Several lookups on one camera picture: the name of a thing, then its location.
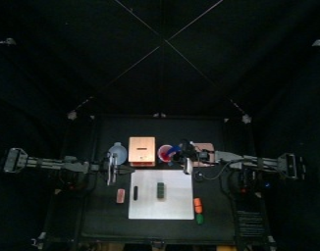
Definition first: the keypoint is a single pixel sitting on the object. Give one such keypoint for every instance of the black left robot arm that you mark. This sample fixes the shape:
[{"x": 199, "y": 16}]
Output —
[{"x": 49, "y": 162}]

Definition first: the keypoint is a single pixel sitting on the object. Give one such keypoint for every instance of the toy sushi roll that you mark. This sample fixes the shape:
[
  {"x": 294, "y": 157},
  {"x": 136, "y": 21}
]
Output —
[{"x": 160, "y": 190}]

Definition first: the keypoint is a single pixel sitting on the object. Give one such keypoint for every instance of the flat wooden tray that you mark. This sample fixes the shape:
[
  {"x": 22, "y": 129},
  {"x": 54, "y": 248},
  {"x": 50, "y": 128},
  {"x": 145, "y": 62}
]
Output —
[{"x": 205, "y": 147}]

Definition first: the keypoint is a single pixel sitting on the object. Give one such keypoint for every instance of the grey-blue bowl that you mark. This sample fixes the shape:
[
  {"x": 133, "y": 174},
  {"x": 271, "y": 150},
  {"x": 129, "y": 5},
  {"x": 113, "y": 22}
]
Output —
[{"x": 118, "y": 152}]

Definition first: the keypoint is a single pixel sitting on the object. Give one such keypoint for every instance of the red plastic cup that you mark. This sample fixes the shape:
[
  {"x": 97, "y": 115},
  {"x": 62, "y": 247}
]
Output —
[{"x": 164, "y": 153}]

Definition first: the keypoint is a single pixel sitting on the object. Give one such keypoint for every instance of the wooden box with red drawer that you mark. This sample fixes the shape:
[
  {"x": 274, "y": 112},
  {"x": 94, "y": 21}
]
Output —
[{"x": 141, "y": 151}]

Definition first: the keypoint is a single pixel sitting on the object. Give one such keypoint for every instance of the black flat stick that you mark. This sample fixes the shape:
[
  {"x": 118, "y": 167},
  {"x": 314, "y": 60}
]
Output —
[{"x": 136, "y": 192}]

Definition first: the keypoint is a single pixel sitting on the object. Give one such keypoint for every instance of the red and white toy nigiri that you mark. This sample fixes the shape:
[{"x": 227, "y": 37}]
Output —
[{"x": 121, "y": 195}]

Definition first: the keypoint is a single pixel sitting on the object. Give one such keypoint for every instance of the white cutting board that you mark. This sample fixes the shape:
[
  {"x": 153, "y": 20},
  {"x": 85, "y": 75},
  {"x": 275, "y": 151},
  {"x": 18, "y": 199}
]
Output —
[{"x": 163, "y": 206}]

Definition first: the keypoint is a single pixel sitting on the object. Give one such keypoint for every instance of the orange toy carrot piece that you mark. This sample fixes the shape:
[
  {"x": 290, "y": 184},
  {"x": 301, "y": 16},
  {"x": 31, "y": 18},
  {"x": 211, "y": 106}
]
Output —
[
  {"x": 197, "y": 201},
  {"x": 199, "y": 209}
]

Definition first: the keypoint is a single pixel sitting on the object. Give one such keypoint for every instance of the white text label sticker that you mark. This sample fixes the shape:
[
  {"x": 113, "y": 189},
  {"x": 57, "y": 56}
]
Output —
[{"x": 250, "y": 223}]

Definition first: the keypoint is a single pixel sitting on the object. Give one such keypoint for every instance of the metal frame clamp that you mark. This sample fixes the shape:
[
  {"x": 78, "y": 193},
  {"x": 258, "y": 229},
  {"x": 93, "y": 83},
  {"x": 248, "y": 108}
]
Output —
[{"x": 7, "y": 41}]

